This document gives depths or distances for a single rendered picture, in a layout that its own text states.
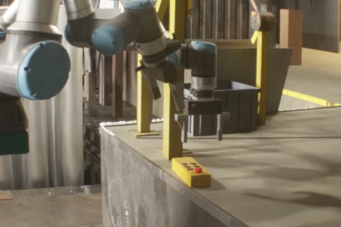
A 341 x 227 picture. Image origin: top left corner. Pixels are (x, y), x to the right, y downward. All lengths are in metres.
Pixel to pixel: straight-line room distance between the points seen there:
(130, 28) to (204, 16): 8.68
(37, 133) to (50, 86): 2.90
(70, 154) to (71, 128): 0.21
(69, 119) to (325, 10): 5.38
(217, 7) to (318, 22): 2.24
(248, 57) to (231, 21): 7.34
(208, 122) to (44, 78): 1.59
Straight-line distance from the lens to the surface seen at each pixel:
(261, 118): 3.17
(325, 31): 8.84
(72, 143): 4.38
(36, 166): 4.37
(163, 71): 1.75
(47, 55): 1.40
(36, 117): 4.28
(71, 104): 4.32
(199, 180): 2.09
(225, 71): 3.20
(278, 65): 3.39
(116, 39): 1.61
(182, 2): 2.46
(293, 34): 6.40
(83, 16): 1.71
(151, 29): 1.72
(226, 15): 10.52
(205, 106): 2.08
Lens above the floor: 1.36
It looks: 9 degrees down
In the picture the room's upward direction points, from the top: 1 degrees clockwise
